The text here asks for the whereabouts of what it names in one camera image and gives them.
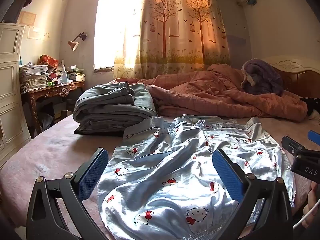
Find cream panelled wardrobe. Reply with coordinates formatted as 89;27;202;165
0;22;32;168

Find purple blanket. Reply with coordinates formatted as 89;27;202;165
241;59;285;97

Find bright window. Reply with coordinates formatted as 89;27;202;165
94;0;148;72

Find beige wall certificate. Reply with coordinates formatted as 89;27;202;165
19;11;37;27

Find black and white garment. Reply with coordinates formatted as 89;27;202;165
299;97;320;119

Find tree print curtain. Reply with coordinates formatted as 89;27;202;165
114;0;232;80

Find red box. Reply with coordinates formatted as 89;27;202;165
38;54;59;68

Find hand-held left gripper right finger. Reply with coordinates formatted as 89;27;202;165
212;148;294;240

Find folded grey sweatshirt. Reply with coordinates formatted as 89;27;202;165
73;82;158;125

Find cream carved headboard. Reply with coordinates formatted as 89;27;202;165
260;55;320;98

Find stack of books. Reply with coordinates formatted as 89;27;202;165
67;66;86;82

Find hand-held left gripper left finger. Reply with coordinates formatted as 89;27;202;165
26;148;109;240

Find pink quilt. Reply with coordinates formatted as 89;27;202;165
107;64;308;123

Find carved wooden desk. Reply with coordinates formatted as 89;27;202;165
21;81;86;135

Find white cable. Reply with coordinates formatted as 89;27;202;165
292;204;320;229

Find person's right hand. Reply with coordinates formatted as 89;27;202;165
302;181;320;228

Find folded dark grey garment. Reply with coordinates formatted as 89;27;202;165
74;120;144;137

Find pink wall lamp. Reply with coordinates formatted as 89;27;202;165
67;32;88;52

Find stack of papers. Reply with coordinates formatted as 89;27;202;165
19;62;49;93

